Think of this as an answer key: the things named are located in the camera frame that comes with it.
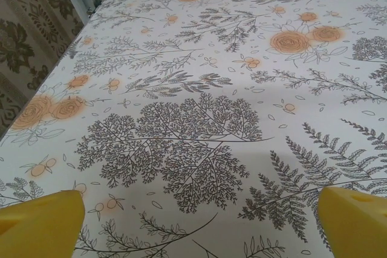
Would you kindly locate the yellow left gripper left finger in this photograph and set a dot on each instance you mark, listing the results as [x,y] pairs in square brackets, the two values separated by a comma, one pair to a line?
[39,227]

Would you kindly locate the floral patterned table cover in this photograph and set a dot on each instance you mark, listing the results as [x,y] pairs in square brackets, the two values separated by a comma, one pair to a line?
[193,89]

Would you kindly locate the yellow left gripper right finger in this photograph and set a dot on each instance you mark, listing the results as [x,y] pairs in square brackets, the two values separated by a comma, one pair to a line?
[356,227]

